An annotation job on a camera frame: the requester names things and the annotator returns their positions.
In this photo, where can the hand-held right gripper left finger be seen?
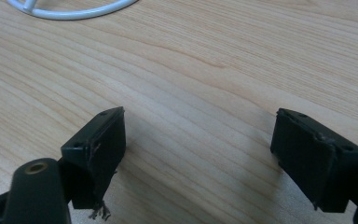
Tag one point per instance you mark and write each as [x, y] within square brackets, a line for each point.
[102, 149]

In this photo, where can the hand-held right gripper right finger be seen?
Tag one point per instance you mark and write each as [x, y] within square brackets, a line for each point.
[313, 155]

